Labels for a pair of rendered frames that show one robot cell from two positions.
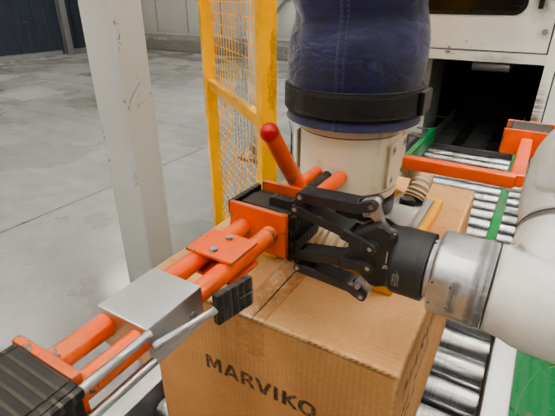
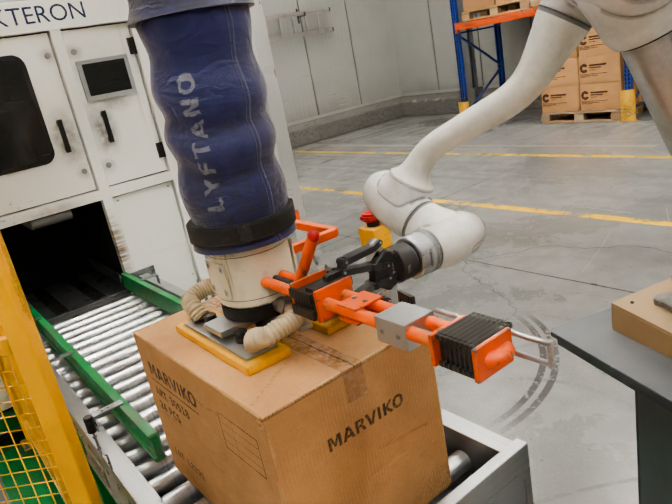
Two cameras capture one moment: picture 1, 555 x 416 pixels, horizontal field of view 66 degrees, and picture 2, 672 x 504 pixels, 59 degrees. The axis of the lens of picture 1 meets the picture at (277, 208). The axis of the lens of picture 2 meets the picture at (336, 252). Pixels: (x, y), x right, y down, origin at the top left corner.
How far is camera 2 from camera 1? 0.92 m
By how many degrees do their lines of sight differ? 61
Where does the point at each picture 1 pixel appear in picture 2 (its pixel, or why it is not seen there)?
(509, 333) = (452, 255)
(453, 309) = (434, 262)
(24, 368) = (455, 326)
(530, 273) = (442, 228)
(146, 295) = (402, 313)
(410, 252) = (406, 251)
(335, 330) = not seen: hidden behind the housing
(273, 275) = (311, 356)
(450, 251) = (417, 239)
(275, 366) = (374, 389)
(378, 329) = not seen: hidden behind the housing
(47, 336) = not seen: outside the picture
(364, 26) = (269, 166)
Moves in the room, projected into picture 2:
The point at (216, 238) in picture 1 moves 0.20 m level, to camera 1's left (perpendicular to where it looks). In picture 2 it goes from (351, 301) to (304, 363)
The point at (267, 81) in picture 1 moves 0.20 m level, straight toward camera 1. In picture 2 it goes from (14, 289) to (82, 286)
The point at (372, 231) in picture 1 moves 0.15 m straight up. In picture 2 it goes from (383, 256) to (370, 180)
